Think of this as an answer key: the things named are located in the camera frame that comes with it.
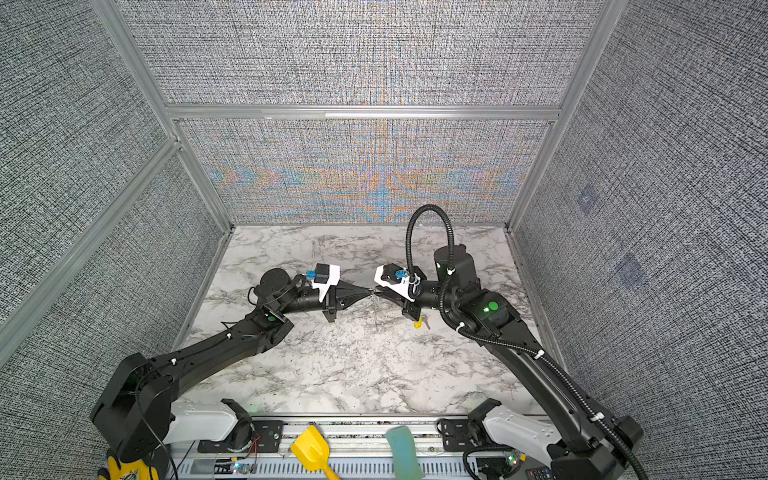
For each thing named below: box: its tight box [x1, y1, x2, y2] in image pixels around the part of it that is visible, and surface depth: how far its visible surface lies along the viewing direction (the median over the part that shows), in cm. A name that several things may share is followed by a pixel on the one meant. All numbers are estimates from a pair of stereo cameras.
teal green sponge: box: [386, 426, 426, 480], surface depth 72 cm
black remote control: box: [525, 467, 559, 480], surface depth 69 cm
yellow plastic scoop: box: [291, 425, 340, 480], surface depth 73 cm
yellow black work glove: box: [98, 456, 160, 480], surface depth 69 cm
